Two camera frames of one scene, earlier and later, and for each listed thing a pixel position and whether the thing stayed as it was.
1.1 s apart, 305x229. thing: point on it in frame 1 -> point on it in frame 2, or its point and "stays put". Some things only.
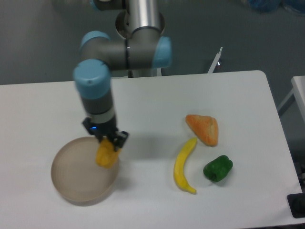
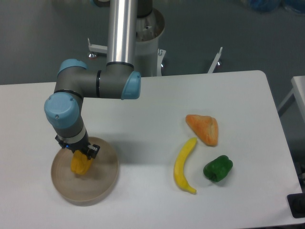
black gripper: (108, 130) -> (90, 150)
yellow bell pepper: (106, 156) -> (80, 163)
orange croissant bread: (205, 127) stays put
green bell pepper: (216, 170) stays put
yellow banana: (178, 168) stays put
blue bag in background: (296, 6) stays put
